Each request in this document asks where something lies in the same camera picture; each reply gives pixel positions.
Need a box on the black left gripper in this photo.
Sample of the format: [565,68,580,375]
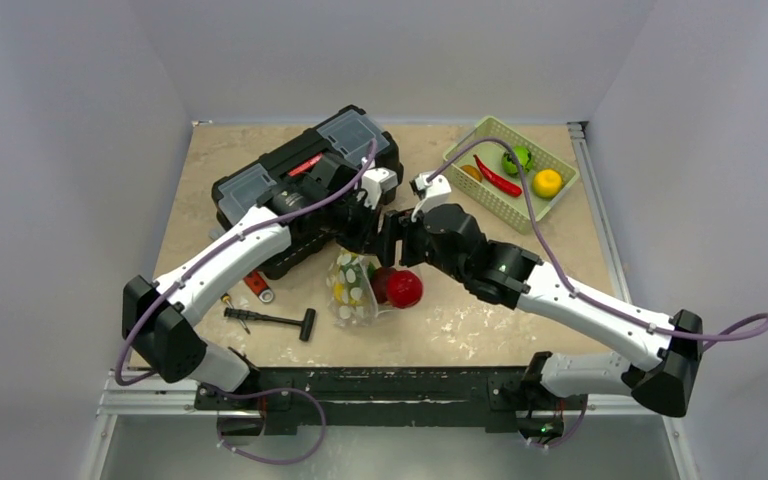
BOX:
[322,192,382,255]

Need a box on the dark red toy fruit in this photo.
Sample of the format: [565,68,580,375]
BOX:
[370,267,395,304]

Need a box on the red toy apple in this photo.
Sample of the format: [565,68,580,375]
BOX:
[385,270,424,309]

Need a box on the clear zip top bag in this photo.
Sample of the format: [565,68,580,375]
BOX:
[326,248,425,328]

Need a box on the yellow toy banana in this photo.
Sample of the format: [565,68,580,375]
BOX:
[329,253,368,306]

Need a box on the orange toy fruit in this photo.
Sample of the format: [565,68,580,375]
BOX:
[461,164,484,183]

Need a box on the red toy chili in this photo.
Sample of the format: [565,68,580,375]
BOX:
[473,155,523,198]

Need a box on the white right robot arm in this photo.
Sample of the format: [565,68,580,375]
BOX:
[376,204,703,418]

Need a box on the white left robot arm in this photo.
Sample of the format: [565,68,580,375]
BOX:
[121,156,399,409]

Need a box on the black plastic toolbox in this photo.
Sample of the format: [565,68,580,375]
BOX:
[211,105,404,280]

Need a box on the green plastic basket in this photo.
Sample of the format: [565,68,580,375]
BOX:
[443,116,579,233]

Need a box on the black rubber mallet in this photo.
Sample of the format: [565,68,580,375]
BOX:
[236,308,317,342]

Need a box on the red adjustable wrench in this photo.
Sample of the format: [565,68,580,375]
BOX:
[243,270,275,304]

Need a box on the yellow black screwdriver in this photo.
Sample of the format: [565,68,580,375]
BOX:
[221,292,251,335]

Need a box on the green toy ball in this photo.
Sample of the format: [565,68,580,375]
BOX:
[501,146,534,177]

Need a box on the yellow toy lemon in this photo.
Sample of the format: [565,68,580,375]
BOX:
[531,169,564,199]

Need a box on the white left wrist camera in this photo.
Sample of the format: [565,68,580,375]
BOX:
[357,157,398,210]

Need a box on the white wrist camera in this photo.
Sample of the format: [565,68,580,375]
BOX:
[410,171,452,222]
[357,157,398,210]

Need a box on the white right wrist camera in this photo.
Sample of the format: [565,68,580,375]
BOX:
[410,171,452,222]

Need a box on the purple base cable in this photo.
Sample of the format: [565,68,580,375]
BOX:
[216,387,328,466]

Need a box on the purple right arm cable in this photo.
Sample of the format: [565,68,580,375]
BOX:
[423,137,768,346]

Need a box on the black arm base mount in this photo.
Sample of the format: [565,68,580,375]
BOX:
[194,352,588,438]

